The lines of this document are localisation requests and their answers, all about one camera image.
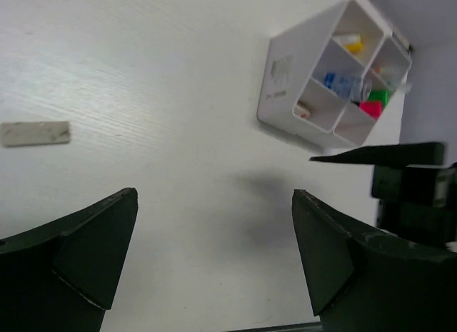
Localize green gel pen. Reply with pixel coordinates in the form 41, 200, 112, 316
388, 82, 412, 94

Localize red gel pen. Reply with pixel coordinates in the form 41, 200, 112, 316
373, 66, 395, 76

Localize clear blue pen pack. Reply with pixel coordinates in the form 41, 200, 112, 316
321, 71, 372, 102

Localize pink black highlighter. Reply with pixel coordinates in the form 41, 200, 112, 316
358, 101, 383, 120

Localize white boxed eraser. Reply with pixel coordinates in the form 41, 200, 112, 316
293, 101, 311, 120

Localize grey white eraser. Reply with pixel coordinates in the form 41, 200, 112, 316
1, 121, 71, 148

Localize left white divided container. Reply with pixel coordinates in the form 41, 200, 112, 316
257, 0, 387, 149

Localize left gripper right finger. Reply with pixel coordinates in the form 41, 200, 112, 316
291, 190, 456, 331

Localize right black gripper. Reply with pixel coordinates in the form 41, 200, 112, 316
309, 142, 456, 245

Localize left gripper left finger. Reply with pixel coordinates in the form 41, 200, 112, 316
1, 188, 138, 331

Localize right white divided container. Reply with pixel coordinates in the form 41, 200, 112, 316
333, 32, 412, 146

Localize green black highlighter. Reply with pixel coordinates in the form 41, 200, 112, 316
368, 89, 391, 107

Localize yellow capped white marker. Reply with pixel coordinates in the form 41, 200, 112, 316
343, 40, 364, 54

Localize white divided container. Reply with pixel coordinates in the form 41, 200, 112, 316
333, 32, 412, 146
257, 0, 387, 149

